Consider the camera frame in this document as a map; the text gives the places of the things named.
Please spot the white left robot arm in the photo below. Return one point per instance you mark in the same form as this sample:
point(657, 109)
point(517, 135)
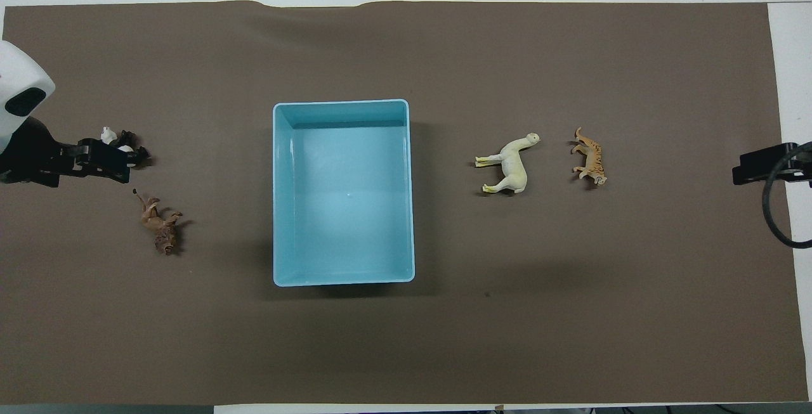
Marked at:
point(16, 78)

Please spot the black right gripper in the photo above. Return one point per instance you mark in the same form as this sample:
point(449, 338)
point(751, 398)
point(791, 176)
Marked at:
point(802, 160)

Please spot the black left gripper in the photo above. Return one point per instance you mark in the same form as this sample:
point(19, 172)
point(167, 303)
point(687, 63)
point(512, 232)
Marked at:
point(35, 157)

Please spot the brown table mat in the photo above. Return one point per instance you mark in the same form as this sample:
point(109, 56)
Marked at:
point(507, 52)

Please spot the cream llama toy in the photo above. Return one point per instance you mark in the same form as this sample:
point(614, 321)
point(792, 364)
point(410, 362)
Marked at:
point(515, 163)

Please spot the black and white cow toy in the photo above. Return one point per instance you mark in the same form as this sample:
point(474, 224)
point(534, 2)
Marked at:
point(130, 138)

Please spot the brown lion toy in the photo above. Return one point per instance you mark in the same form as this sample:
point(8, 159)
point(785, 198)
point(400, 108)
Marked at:
point(163, 227)

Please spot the light blue storage box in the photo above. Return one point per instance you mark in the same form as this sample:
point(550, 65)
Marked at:
point(346, 205)

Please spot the orange striped tiger toy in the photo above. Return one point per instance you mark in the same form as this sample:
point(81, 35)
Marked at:
point(591, 159)

